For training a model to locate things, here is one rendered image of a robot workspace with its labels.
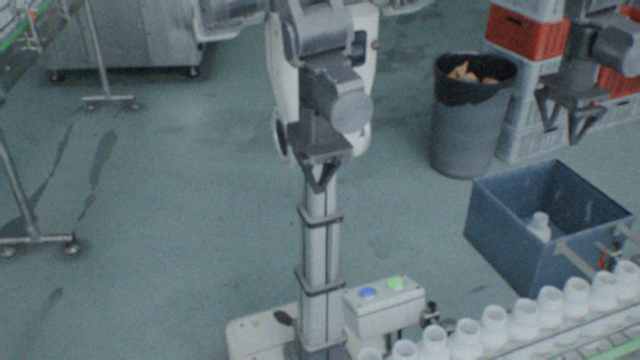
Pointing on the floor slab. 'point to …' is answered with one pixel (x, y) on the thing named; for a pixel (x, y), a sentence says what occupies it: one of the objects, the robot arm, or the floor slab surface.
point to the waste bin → (468, 112)
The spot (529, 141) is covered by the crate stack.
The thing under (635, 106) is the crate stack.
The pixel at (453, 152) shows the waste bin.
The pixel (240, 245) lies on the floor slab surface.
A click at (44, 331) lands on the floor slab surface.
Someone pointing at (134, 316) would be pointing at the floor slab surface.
